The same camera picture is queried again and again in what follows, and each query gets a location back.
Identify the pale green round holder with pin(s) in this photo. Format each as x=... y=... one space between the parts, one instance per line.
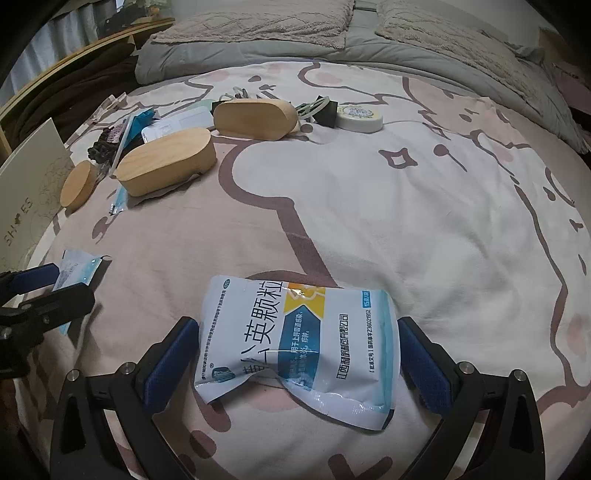
x=308 y=110

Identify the oval wooden box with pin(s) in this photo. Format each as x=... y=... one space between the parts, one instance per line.
x=254 y=117
x=166 y=161

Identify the dark hair scrunchie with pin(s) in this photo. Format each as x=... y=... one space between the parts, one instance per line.
x=104 y=145

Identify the white blue medicine sachet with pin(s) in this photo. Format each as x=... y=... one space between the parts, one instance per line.
x=295 y=350

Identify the small blue white packet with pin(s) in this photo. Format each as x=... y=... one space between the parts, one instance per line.
x=78 y=267

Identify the white cardboard box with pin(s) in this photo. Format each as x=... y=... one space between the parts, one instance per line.
x=27 y=194

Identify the white tape roll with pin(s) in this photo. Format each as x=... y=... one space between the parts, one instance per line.
x=358 y=117

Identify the torn paper scrap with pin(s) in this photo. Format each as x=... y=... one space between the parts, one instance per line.
x=111 y=104

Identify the round wooden lid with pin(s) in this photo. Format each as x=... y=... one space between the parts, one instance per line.
x=78 y=187

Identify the grey duvet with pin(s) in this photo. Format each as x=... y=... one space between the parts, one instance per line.
x=360 y=41

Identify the dark brown blanket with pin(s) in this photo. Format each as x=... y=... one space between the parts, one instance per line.
x=78 y=92

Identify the blue snack packet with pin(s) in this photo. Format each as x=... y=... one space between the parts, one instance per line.
x=141 y=122

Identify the beige fuzzy pillow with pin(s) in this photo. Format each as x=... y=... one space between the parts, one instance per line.
x=461 y=41
x=249 y=21

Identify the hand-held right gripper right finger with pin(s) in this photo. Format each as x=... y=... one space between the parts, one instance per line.
x=422 y=364

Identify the wooden shelf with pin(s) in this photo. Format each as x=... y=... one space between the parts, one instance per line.
x=69 y=60

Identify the metal hair clip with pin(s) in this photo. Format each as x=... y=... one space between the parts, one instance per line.
x=240 y=91

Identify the small blue white tube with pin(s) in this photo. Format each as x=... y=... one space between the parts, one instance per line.
x=118 y=201

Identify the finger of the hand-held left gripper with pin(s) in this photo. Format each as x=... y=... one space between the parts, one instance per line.
x=32 y=277
x=60 y=304

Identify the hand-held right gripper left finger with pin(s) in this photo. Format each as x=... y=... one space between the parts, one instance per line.
x=173 y=364

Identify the printed blanket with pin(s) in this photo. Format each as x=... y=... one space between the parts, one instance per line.
x=415 y=230

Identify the white power bank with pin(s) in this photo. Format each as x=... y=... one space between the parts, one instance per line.
x=178 y=124

